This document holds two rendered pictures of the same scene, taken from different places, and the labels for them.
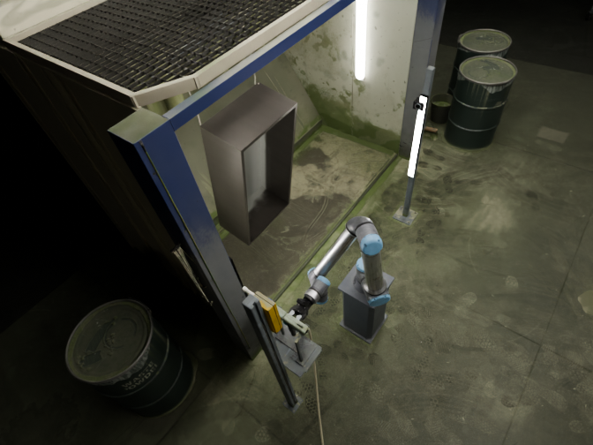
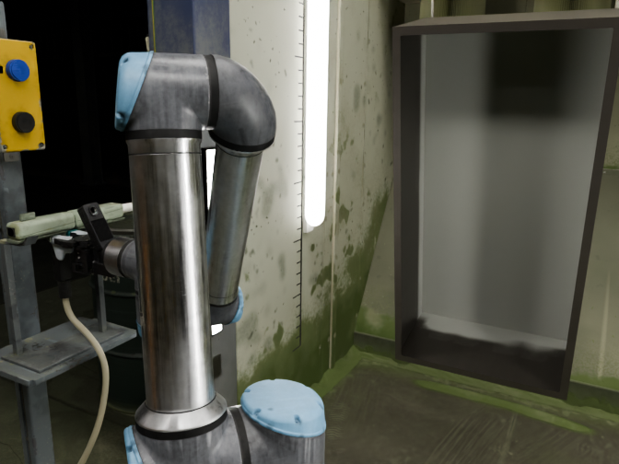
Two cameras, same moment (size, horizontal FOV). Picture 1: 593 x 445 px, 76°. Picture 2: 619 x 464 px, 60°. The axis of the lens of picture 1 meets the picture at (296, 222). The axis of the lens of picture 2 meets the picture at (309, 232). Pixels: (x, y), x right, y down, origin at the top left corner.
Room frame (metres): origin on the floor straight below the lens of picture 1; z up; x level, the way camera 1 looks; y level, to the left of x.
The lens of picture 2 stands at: (1.19, -1.27, 1.42)
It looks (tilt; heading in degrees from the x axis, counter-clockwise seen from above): 14 degrees down; 73
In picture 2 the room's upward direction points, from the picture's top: 1 degrees clockwise
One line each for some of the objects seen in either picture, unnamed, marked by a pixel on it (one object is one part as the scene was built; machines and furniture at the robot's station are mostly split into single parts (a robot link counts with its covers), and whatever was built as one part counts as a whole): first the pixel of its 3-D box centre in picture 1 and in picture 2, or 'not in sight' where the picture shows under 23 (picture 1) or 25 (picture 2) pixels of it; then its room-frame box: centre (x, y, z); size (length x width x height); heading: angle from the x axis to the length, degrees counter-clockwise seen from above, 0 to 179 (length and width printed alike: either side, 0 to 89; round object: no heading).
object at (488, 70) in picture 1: (487, 70); not in sight; (3.53, -2.26, 0.86); 0.54 x 0.54 x 0.01
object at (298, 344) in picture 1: (290, 335); (60, 286); (0.96, 0.15, 0.95); 0.26 x 0.15 x 0.32; 45
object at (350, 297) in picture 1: (364, 303); not in sight; (1.40, -0.43, 0.32); 0.31 x 0.31 x 0.64; 45
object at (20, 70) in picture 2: not in sight; (17, 70); (0.91, 0.19, 1.48); 0.05 x 0.02 x 0.05; 45
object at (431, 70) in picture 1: (416, 155); not in sight; (2.47, -1.14, 0.82); 0.05 x 0.05 x 1.64; 45
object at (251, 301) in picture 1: (277, 365); (23, 323); (0.84, 0.26, 0.82); 0.06 x 0.06 x 1.64; 45
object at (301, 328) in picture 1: (275, 314); (100, 242); (1.06, 0.22, 1.05); 0.49 x 0.05 x 0.23; 45
